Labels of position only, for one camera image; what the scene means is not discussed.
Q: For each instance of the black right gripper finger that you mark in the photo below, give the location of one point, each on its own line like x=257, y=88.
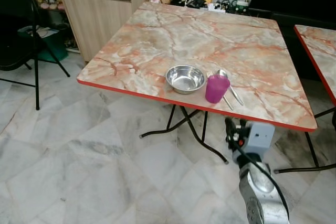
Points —
x=230, y=128

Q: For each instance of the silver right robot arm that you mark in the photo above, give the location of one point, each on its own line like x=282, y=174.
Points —
x=260, y=192

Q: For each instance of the purple plastic cup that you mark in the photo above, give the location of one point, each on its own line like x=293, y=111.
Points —
x=217, y=88

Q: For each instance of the steel spoon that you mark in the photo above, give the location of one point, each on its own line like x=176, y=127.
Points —
x=222, y=73

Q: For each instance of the steel fork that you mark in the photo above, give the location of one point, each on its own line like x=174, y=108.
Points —
x=209, y=73

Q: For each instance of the steel bowl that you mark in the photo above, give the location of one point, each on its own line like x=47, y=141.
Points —
x=185, y=78

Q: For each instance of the orange marble folding table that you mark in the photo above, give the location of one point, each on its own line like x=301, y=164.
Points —
x=320, y=51
x=210, y=40

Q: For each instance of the black pouch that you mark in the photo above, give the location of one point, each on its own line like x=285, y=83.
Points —
x=197, y=2

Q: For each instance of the light wood cabinet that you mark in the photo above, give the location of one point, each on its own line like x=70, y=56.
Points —
x=100, y=9

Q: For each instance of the green bin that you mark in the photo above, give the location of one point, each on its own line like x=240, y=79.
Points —
x=50, y=48

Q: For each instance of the black tripod stand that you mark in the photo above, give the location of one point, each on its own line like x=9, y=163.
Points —
x=36, y=77

